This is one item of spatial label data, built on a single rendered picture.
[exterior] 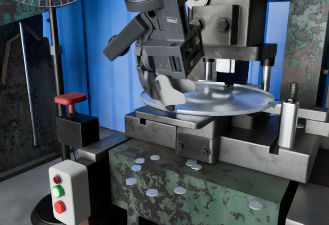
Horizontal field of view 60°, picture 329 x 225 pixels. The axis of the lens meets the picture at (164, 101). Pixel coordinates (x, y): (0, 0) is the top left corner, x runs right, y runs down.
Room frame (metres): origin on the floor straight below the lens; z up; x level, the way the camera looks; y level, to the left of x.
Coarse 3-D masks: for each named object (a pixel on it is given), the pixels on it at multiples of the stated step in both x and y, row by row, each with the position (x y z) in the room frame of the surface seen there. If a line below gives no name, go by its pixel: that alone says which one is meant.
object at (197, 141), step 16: (144, 112) 0.50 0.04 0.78; (160, 112) 0.50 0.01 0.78; (176, 128) 0.60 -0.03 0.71; (192, 128) 0.44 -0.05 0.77; (208, 128) 0.56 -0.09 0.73; (224, 128) 0.59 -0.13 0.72; (176, 144) 0.59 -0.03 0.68; (192, 144) 0.57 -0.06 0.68; (208, 144) 0.55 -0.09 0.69; (208, 160) 0.55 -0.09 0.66
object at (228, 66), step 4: (216, 60) 0.72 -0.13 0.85; (220, 60) 0.71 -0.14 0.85; (224, 60) 0.70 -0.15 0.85; (228, 60) 0.70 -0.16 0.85; (232, 60) 0.70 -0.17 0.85; (236, 60) 0.71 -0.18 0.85; (216, 64) 0.72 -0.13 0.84; (220, 64) 0.71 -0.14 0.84; (224, 64) 0.70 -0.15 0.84; (228, 64) 0.70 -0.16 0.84; (232, 64) 0.70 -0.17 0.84; (236, 64) 0.71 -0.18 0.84; (216, 68) 0.72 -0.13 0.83; (220, 68) 0.71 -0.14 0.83; (224, 68) 0.70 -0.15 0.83; (228, 68) 0.70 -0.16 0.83; (232, 68) 0.70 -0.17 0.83; (236, 68) 0.71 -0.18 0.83; (228, 72) 0.70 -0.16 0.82
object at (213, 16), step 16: (192, 0) 0.67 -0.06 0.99; (208, 0) 0.66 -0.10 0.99; (224, 0) 0.64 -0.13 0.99; (240, 0) 0.62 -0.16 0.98; (256, 0) 0.64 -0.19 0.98; (192, 16) 0.65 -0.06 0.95; (208, 16) 0.63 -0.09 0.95; (224, 16) 0.61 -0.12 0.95; (240, 16) 0.62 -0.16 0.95; (256, 16) 0.65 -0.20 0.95; (208, 32) 0.63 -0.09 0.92; (224, 32) 0.61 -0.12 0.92; (240, 32) 0.62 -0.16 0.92; (256, 32) 0.65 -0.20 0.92
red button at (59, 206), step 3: (57, 201) 0.56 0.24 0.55; (60, 201) 0.56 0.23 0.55; (54, 204) 0.56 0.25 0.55; (57, 204) 0.55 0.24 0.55; (60, 204) 0.55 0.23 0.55; (63, 204) 0.55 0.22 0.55; (54, 207) 0.56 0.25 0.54; (57, 207) 0.55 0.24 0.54; (60, 207) 0.55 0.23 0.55; (63, 207) 0.55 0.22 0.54; (57, 210) 0.55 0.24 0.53; (60, 210) 0.55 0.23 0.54; (63, 210) 0.55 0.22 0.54; (60, 213) 0.55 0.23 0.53
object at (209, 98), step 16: (144, 96) 0.61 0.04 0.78; (192, 96) 0.59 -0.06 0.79; (208, 96) 0.59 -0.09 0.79; (224, 96) 0.59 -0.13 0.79; (240, 96) 0.61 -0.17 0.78; (256, 96) 0.61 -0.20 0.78; (272, 96) 0.60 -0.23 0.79; (176, 112) 0.49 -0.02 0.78; (192, 112) 0.48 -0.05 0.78; (208, 112) 0.47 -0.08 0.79; (224, 112) 0.47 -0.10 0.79; (240, 112) 0.48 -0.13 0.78
